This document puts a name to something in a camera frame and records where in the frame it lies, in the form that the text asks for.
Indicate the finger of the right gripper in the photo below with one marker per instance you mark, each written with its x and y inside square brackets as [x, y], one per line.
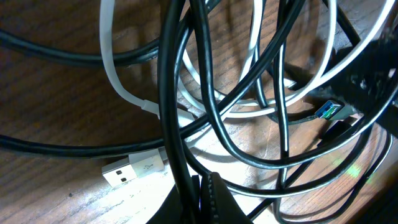
[362, 85]

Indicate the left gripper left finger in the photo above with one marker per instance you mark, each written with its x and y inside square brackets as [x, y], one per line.
[172, 211]

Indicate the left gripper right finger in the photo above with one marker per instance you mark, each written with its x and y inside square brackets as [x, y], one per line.
[217, 204]

